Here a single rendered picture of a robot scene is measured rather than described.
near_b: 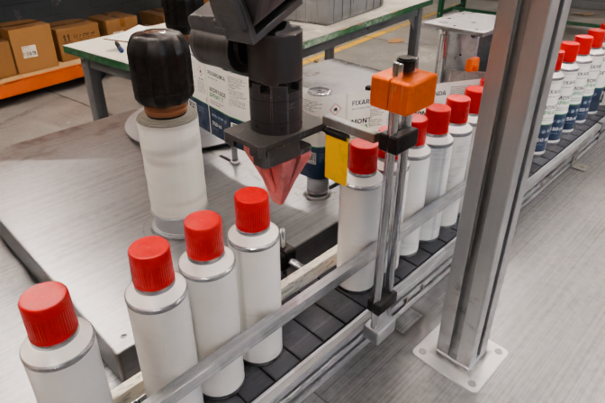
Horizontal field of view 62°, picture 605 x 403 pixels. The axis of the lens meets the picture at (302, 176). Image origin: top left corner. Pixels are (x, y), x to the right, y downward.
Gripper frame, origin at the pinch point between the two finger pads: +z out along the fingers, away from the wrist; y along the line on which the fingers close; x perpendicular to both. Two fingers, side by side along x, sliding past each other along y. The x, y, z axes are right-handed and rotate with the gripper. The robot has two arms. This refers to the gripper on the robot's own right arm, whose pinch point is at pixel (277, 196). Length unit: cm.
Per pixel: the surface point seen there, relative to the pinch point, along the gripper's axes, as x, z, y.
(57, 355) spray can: 7.9, -2.4, 28.9
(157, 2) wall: -460, 64, -258
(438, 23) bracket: -6.0, -12.9, -42.9
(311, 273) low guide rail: 3.4, 11.2, -2.5
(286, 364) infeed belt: 9.7, 13.9, 8.2
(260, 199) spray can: 7.3, -6.6, 8.9
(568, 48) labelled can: 7, -7, -69
